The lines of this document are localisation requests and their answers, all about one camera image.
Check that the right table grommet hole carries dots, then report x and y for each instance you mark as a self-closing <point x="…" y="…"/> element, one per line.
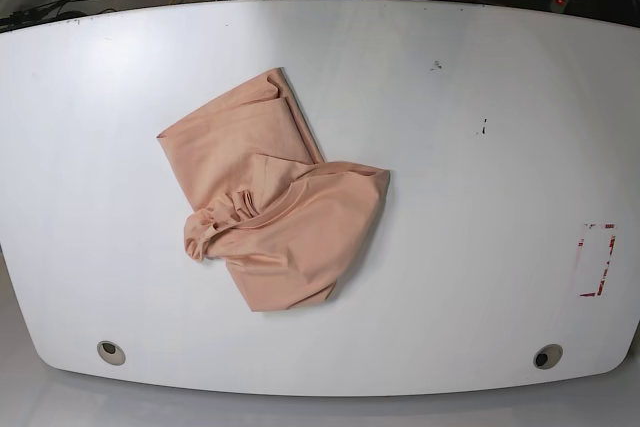
<point x="548" y="356"/>

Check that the peach T-shirt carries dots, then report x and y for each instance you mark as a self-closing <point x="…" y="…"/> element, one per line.
<point x="286" y="222"/>

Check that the table grommet hole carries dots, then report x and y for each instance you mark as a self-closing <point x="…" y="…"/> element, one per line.
<point x="548" y="356"/>
<point x="111" y="353"/>

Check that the left table grommet hole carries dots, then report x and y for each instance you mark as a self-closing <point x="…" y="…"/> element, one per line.
<point x="111" y="353"/>

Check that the red tape rectangle marking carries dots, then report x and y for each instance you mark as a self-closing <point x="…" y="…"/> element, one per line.
<point x="594" y="254"/>

